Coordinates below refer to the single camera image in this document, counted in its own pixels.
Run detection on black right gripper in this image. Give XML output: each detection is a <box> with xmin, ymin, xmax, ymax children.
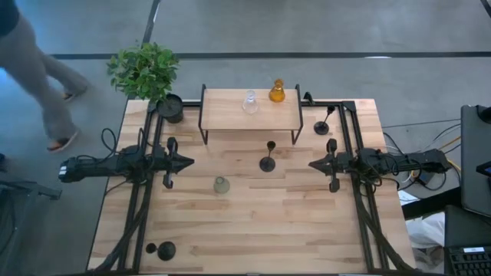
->
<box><xmin>308</xmin><ymin>138</ymin><xmax>349</xmax><ymax>194</ymax></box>

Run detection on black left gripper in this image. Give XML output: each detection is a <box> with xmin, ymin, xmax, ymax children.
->
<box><xmin>153</xmin><ymin>136</ymin><xmax>195</xmax><ymax>189</ymax></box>

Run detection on black candle stick holder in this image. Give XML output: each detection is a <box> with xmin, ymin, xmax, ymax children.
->
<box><xmin>145</xmin><ymin>241</ymin><xmax>177</xmax><ymax>262</ymax></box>
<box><xmin>259</xmin><ymin>140</ymin><xmax>277</xmax><ymax>173</ymax></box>
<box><xmin>313</xmin><ymin>105</ymin><xmax>336</xmax><ymax>136</ymax></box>

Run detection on pale green glass vase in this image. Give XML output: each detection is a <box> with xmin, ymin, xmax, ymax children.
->
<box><xmin>213</xmin><ymin>176</ymin><xmax>231</xmax><ymax>196</ymax></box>

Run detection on amber glass vase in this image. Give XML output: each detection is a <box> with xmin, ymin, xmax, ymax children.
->
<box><xmin>268</xmin><ymin>78</ymin><xmax>286</xmax><ymax>104</ymax></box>

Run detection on clear glass vase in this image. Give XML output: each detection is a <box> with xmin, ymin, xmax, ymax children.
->
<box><xmin>242</xmin><ymin>89</ymin><xmax>259</xmax><ymax>115</ymax></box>

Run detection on black plant pot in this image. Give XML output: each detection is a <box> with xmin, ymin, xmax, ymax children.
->
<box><xmin>155</xmin><ymin>93</ymin><xmax>185</xmax><ymax>124</ymax></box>

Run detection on green leafy plant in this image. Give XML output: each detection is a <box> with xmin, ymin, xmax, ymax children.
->
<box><xmin>106</xmin><ymin>41</ymin><xmax>180</xmax><ymax>101</ymax></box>

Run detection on black power adapter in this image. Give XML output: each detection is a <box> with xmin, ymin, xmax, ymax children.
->
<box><xmin>412</xmin><ymin>170</ymin><xmax>435</xmax><ymax>186</ymax></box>

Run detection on white bag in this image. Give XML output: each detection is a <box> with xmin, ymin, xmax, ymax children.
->
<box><xmin>404</xmin><ymin>211</ymin><xmax>446</xmax><ymax>250</ymax></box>

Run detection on black monitor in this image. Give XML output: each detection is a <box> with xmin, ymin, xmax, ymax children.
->
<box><xmin>460</xmin><ymin>103</ymin><xmax>491</xmax><ymax>219</ymax></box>

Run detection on black metal stand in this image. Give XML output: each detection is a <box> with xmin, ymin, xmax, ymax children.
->
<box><xmin>0</xmin><ymin>153</ymin><xmax>62</xmax><ymax>276</ymax></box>

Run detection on black keyboard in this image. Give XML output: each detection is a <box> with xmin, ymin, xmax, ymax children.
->
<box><xmin>443</xmin><ymin>245</ymin><xmax>491</xmax><ymax>276</ymax></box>

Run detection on person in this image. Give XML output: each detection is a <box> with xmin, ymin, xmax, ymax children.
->
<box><xmin>0</xmin><ymin>0</ymin><xmax>91</xmax><ymax>153</ymax></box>

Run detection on black aluminium table frame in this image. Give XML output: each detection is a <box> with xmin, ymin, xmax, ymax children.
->
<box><xmin>87</xmin><ymin>100</ymin><xmax>419</xmax><ymax>275</ymax></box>

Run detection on wooden shelf with black frame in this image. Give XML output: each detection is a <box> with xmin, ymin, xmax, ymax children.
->
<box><xmin>197</xmin><ymin>84</ymin><xmax>305</xmax><ymax>146</ymax></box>

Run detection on black cable loop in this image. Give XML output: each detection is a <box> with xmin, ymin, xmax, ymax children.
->
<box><xmin>100</xmin><ymin>127</ymin><xmax>127</xmax><ymax>154</ymax></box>

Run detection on yellow cables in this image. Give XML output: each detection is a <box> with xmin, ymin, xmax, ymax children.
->
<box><xmin>437</xmin><ymin>136</ymin><xmax>463</xmax><ymax>172</ymax></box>

